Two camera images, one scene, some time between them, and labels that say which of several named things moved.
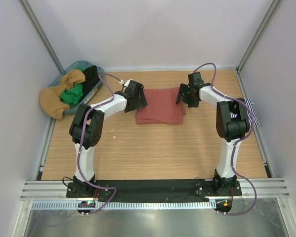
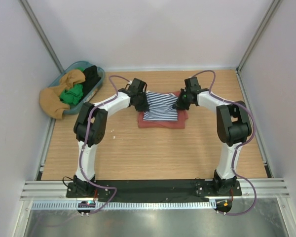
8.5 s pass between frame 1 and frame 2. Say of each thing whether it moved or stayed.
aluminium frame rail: stayed
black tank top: stayed
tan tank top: stayed
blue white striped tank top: moved
